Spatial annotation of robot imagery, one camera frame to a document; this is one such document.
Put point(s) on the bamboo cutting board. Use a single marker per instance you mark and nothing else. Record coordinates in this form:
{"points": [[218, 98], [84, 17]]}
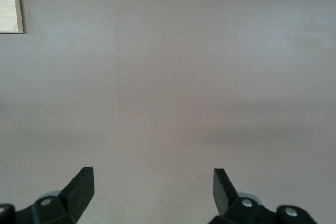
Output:
{"points": [[9, 3]]}

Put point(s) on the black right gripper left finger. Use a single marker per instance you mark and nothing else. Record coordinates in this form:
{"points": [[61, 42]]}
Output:
{"points": [[65, 203]]}

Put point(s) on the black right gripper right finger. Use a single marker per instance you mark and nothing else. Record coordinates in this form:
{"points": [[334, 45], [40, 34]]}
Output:
{"points": [[233, 208]]}

